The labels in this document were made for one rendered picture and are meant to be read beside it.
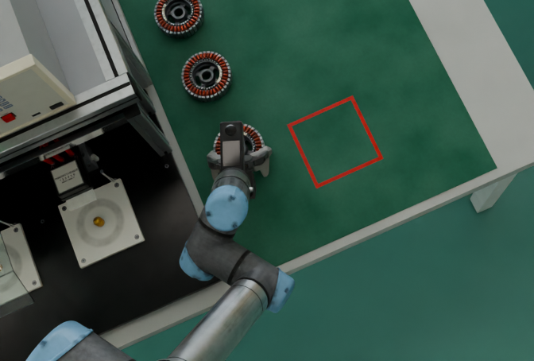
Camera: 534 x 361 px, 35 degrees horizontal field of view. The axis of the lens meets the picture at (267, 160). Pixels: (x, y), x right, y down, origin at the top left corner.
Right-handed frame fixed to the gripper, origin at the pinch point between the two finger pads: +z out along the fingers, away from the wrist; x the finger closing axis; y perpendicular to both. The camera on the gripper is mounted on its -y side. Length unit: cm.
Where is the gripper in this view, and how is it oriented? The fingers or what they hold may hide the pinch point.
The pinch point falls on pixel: (239, 149)
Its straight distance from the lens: 186.6
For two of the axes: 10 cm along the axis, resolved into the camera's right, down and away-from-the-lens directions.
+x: 9.9, -0.9, -0.8
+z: 0.5, -2.9, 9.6
